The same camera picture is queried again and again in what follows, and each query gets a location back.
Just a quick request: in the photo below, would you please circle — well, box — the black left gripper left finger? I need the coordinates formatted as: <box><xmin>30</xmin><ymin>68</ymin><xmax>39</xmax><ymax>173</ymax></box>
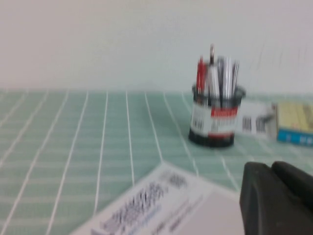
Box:
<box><xmin>239</xmin><ymin>161</ymin><xmax>313</xmax><ymax>235</ymax></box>

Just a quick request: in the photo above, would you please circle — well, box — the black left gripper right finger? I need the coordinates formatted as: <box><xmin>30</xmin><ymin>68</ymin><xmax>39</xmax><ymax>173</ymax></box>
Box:
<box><xmin>271</xmin><ymin>160</ymin><xmax>313</xmax><ymax>193</ymax></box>

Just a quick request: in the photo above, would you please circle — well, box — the white frosted pen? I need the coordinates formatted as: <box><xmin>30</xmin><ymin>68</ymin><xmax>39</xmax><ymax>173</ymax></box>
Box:
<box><xmin>206</xmin><ymin>64</ymin><xmax>220</xmax><ymax>105</ymax></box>

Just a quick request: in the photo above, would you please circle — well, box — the black labelled pen holder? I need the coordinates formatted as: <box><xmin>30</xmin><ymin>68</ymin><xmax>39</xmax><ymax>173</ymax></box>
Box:
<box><xmin>188</xmin><ymin>83</ymin><xmax>246</xmax><ymax>149</ymax></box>

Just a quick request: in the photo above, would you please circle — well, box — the thin grey pen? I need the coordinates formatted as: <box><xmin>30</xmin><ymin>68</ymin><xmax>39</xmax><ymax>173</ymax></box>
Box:
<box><xmin>231</xmin><ymin>60</ymin><xmax>240</xmax><ymax>96</ymax></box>

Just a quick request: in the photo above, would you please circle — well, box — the silver pen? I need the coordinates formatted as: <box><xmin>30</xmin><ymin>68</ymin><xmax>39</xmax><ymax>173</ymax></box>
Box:
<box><xmin>224</xmin><ymin>56</ymin><xmax>233</xmax><ymax>98</ymax></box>

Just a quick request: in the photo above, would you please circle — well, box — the dark grey pen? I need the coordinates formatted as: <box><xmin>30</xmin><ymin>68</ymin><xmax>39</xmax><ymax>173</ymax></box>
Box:
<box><xmin>217</xmin><ymin>56</ymin><xmax>226</xmax><ymax>107</ymax></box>

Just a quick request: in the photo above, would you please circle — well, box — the red pen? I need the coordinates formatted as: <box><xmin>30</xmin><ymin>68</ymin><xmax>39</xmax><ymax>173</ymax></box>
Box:
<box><xmin>196</xmin><ymin>56</ymin><xmax>206</xmax><ymax>98</ymax></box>

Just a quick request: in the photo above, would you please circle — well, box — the pen with metal clip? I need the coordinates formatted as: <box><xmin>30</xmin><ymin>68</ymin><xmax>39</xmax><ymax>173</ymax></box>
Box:
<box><xmin>208</xmin><ymin>43</ymin><xmax>216</xmax><ymax>68</ymax></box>

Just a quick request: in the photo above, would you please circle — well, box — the white paper with black print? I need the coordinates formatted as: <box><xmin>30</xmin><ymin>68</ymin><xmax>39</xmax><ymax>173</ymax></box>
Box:
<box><xmin>237</xmin><ymin>100</ymin><xmax>278</xmax><ymax>141</ymax></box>

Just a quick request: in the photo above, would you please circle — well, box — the white leaflet with blue text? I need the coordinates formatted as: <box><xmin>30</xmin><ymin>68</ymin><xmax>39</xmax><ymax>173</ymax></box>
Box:
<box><xmin>70</xmin><ymin>163</ymin><xmax>242</xmax><ymax>235</ymax></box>

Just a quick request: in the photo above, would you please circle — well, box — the green white checked tablecloth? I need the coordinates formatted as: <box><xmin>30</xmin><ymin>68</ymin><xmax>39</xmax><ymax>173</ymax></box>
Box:
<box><xmin>0</xmin><ymin>88</ymin><xmax>313</xmax><ymax>235</ymax></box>

